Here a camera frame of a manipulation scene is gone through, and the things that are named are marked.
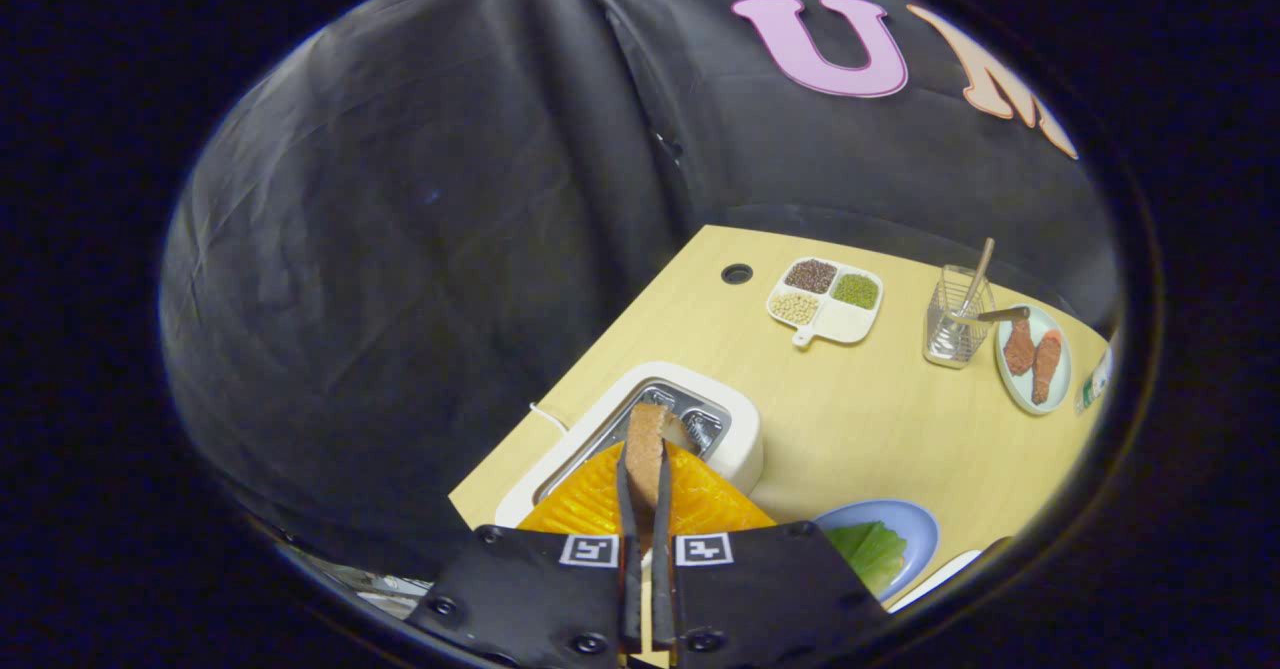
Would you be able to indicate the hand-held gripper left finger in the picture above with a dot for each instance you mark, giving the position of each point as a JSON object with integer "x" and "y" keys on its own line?
{"x": 630, "y": 569}

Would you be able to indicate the white square plate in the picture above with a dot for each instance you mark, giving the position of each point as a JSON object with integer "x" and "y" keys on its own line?
{"x": 940, "y": 577}

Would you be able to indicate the wooden utensil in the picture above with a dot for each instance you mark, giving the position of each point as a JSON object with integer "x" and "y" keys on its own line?
{"x": 980, "y": 264}

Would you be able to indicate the pale green plate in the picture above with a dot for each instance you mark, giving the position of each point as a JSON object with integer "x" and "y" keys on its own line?
{"x": 1012, "y": 387}

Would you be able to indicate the blue round plate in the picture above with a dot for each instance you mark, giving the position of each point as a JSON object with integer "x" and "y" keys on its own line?
{"x": 900, "y": 524}

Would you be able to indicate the clear plastic water bottle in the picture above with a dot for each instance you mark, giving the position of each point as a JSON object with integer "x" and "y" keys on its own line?
{"x": 1095, "y": 384}

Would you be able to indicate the white toaster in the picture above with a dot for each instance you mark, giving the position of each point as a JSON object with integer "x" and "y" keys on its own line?
{"x": 740, "y": 439}

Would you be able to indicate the brown meat patty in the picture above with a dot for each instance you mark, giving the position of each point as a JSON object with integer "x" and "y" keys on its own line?
{"x": 1019, "y": 349}
{"x": 1046, "y": 369}

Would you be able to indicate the black backdrop cloth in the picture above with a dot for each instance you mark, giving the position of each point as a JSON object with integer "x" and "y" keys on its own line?
{"x": 400, "y": 249}

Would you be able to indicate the green lettuce leaf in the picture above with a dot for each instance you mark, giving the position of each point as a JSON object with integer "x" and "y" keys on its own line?
{"x": 870, "y": 549}

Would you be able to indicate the white divided seasoning tray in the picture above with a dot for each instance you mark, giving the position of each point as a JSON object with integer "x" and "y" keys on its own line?
{"x": 850, "y": 324}

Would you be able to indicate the brown crust toast slice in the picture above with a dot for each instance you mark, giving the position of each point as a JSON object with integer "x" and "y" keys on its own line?
{"x": 645, "y": 449}

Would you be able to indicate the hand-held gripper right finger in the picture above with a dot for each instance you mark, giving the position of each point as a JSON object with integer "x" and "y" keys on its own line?
{"x": 663, "y": 589}

